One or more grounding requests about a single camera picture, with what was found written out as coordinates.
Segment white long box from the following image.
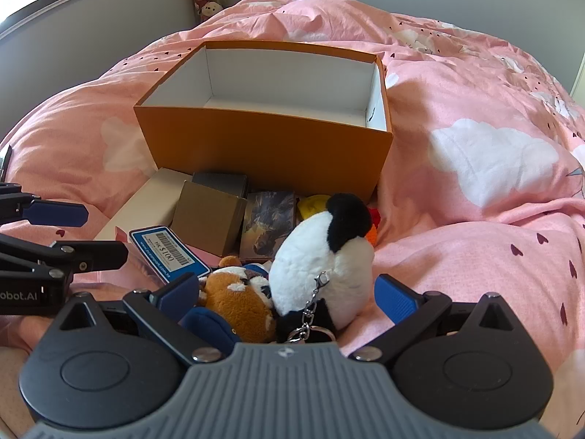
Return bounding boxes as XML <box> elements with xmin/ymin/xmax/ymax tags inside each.
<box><xmin>94</xmin><ymin>168</ymin><xmax>193</xmax><ymax>241</ymax></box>

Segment orange crochet toy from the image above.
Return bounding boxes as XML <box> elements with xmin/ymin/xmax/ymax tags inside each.
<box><xmin>363</xmin><ymin>206</ymin><xmax>382</xmax><ymax>248</ymax></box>

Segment grey box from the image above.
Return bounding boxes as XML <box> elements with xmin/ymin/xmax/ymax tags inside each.
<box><xmin>192</xmin><ymin>171</ymin><xmax>250</xmax><ymax>197</ymax></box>

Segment blue card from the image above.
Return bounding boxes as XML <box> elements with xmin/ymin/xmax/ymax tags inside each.
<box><xmin>129</xmin><ymin>225</ymin><xmax>212</xmax><ymax>286</ymax></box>

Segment brown bear plush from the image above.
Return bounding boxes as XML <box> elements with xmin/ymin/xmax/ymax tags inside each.
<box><xmin>180</xmin><ymin>256</ymin><xmax>277</xmax><ymax>353</ymax></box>

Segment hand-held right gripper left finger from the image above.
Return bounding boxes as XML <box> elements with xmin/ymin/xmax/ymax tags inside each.
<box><xmin>59</xmin><ymin>273</ymin><xmax>238</xmax><ymax>361</ymax></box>

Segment illustrated card box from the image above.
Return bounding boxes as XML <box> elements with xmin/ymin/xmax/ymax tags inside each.
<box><xmin>240</xmin><ymin>190</ymin><xmax>297</xmax><ymax>259</ymax></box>

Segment yellow tape measure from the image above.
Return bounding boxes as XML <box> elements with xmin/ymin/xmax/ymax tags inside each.
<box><xmin>297</xmin><ymin>195</ymin><xmax>332</xmax><ymax>220</ymax></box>

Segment brown cardboard box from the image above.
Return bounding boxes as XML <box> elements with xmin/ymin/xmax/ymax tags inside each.
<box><xmin>171</xmin><ymin>180</ymin><xmax>248</xmax><ymax>257</ymax></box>

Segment white and black plush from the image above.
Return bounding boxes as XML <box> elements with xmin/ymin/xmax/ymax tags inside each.
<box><xmin>269</xmin><ymin>193</ymin><xmax>374</xmax><ymax>344</ymax></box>

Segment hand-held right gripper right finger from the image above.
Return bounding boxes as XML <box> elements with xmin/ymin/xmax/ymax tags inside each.
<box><xmin>350</xmin><ymin>275</ymin><xmax>519</xmax><ymax>360</ymax></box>

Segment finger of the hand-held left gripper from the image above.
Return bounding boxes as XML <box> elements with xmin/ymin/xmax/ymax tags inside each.
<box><xmin>0</xmin><ymin>183</ymin><xmax>90</xmax><ymax>227</ymax></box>
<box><xmin>0</xmin><ymin>234</ymin><xmax>129</xmax><ymax>279</ymax></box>

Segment orange cardboard box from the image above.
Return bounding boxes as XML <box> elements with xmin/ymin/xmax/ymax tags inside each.
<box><xmin>133</xmin><ymin>40</ymin><xmax>395</xmax><ymax>204</ymax></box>

